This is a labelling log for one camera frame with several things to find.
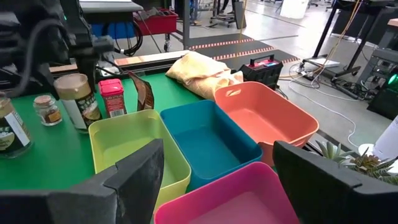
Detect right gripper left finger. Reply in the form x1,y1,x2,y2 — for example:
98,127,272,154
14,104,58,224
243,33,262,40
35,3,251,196
0,138,165,224

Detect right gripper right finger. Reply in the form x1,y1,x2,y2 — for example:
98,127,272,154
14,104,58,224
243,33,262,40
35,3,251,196
272,140,398,224

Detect small cork-topped glass jar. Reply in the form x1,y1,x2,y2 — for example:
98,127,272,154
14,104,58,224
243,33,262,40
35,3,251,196
33,95,63,127

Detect red-lidded smoked paprika tin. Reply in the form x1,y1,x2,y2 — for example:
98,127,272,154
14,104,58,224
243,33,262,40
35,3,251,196
98,78,127,119

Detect brown spice pouch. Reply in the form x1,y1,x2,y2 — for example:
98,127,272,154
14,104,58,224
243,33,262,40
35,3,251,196
127,70,155,112

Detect brownish succulent plant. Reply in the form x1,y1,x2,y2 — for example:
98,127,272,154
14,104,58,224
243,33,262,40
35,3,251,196
348,147,398,186

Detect green succulent plant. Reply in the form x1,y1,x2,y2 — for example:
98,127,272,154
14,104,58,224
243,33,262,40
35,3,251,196
315,139,355,164

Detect yellow-green plastic bin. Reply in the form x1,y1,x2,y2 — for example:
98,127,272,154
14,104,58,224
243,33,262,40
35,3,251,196
88,108,192,215

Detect pink plastic bin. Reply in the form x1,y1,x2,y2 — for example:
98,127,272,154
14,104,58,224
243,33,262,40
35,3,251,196
154,161,301,224

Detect black device with green light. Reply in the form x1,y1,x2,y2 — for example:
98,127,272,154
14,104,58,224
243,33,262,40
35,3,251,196
366,67,398,121

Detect orange plastic bin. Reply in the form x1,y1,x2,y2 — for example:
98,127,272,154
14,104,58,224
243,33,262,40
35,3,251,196
214,81,320,167

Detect blue plastic bin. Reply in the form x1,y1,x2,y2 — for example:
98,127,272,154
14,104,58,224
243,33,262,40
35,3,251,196
160,99,264,192

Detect grey computer case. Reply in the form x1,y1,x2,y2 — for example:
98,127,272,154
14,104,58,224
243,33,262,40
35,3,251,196
357,48,398,94

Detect black and red power box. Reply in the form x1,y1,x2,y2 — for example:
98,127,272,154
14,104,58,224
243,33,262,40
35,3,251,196
238,54,284,91

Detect beige folded cloth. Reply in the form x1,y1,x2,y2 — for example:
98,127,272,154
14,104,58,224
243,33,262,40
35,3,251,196
165,51,244,101

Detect blue container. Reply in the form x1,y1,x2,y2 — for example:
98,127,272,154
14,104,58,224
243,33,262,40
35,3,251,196
91,21,137,40

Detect black hazard-striped floor mat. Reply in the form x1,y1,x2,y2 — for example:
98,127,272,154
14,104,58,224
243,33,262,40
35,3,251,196
186,33,300,73

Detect red storage bin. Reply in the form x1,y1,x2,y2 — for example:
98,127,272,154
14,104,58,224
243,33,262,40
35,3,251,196
132,8,179,37

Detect white pillar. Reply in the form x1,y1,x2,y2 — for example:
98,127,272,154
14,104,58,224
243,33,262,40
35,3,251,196
279,0,310,19

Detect grey table top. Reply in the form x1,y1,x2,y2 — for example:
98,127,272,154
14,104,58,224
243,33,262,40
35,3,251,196
79,0,144,15

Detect dark upright panel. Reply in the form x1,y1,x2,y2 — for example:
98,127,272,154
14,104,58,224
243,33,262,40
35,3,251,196
233,1,248,30

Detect white floor cable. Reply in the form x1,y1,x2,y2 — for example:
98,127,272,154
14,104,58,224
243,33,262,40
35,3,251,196
287,63,361,149

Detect black table edge rail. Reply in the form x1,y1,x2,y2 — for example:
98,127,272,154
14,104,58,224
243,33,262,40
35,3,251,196
49,49,237,82

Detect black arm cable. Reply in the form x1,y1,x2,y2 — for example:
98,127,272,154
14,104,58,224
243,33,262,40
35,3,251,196
6,19,71,97

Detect yellow cord over desk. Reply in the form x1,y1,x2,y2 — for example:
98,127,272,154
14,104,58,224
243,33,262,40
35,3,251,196
312,0,364,77

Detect black desk frame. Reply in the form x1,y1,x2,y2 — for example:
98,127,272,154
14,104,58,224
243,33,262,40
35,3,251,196
312,0,398,78

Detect black cable bundle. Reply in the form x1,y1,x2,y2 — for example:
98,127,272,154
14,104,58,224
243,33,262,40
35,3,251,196
113,18,144,57

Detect grey metal post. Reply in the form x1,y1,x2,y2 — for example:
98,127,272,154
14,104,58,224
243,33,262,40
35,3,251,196
182,0,191,50

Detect yellow hanging cord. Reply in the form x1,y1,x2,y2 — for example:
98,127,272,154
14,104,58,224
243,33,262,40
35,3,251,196
238,0,248,41

